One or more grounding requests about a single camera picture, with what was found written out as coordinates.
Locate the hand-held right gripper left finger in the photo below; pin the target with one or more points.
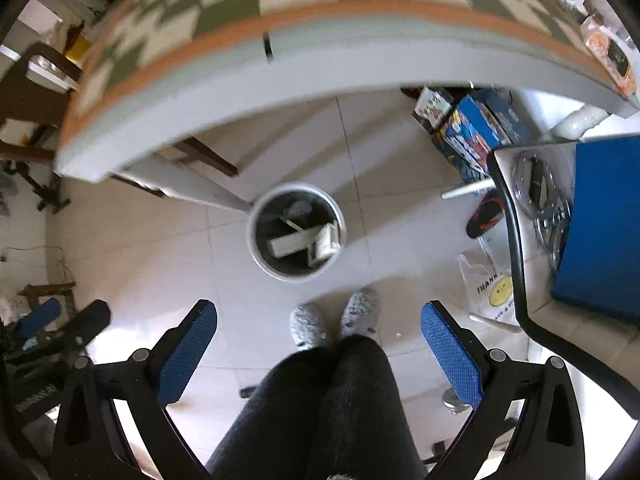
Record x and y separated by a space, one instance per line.
189 355

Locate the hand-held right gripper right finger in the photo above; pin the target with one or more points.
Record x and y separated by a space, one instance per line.
449 355

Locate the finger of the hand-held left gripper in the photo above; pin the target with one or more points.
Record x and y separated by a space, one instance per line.
41 311
90 319

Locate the white trash bin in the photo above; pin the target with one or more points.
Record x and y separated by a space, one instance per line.
296 232

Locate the small wooden stool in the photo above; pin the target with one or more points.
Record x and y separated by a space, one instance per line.
47 292

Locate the smiley plastic bag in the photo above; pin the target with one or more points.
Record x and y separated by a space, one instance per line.
492 287

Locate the person's right leg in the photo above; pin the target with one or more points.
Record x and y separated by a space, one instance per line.
365 405

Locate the person's leg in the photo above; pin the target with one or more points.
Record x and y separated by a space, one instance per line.
277 410
365 405

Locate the grey fluffy right slipper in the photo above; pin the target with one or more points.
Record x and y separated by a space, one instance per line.
358 314

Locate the grey fluffy slipper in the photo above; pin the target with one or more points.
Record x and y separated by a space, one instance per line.
358 314
308 324

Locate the person's left leg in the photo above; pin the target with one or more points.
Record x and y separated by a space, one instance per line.
277 410

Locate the grey fluffy left slipper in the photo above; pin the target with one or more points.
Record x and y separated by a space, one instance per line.
308 324

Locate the black exercise stand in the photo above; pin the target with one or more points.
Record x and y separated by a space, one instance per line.
37 187

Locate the red black sandal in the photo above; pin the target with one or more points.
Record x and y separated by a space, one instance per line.
484 216

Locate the long white cardboard box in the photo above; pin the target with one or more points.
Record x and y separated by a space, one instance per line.
292 244

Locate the round metal fan guard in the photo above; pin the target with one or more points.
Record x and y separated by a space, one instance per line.
550 232
531 185

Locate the silver metal rod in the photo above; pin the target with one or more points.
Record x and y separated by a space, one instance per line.
465 190

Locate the small white carton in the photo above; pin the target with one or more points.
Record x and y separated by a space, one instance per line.
326 242

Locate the brown wooden table beam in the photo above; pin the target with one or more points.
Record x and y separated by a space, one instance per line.
200 157

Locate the black chair with blue cushion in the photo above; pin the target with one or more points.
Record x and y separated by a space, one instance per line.
602 220

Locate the blue colourful cardboard box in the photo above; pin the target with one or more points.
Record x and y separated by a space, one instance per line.
472 135

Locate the white printed box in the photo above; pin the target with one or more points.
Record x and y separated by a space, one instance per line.
431 107

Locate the white table leg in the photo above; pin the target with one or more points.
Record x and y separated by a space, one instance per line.
575 122

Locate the yellow bag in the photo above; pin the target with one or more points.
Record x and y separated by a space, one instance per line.
76 49

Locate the table with checkered cloth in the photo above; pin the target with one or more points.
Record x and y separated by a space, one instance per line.
310 40

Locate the orange snack packet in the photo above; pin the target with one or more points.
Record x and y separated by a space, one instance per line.
612 55

